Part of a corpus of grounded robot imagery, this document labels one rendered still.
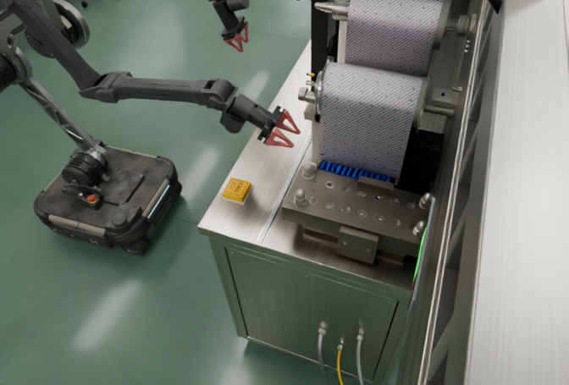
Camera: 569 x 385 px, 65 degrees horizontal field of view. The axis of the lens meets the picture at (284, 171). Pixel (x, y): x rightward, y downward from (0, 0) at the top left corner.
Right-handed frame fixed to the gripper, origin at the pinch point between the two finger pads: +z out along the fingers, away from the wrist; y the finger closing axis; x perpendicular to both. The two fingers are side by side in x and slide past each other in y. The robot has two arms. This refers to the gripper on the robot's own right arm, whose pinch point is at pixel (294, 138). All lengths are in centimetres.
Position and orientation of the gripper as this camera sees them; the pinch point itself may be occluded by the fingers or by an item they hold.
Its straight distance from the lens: 129.0
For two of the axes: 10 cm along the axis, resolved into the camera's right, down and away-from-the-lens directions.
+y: -3.5, 7.0, -6.3
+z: 8.5, 5.2, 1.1
